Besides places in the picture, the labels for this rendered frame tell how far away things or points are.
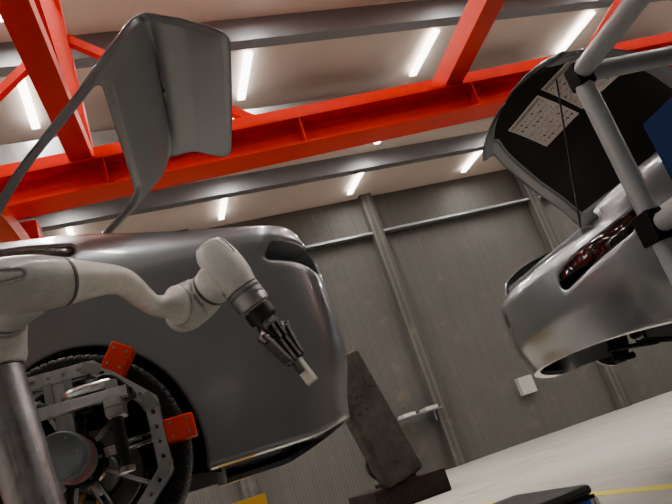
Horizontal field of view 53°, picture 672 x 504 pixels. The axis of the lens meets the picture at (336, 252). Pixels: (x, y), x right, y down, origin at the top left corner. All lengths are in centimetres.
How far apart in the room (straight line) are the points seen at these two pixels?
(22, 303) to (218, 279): 53
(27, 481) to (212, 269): 64
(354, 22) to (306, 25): 74
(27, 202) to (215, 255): 360
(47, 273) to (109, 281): 15
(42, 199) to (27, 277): 387
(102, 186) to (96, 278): 374
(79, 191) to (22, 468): 390
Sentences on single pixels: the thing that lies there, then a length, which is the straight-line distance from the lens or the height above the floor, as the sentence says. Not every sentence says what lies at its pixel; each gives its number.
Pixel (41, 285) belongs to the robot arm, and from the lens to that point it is 137.
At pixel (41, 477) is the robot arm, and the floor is 73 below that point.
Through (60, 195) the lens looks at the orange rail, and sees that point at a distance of 520.
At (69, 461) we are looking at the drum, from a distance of 204.
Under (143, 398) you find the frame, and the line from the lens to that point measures 217.
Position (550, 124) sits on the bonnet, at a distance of 474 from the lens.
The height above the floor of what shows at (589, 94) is 95.
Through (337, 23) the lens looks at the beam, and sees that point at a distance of 1043.
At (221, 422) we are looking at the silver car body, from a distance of 264.
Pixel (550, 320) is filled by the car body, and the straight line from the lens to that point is 387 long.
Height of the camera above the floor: 57
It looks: 18 degrees up
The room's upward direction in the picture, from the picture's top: 19 degrees counter-clockwise
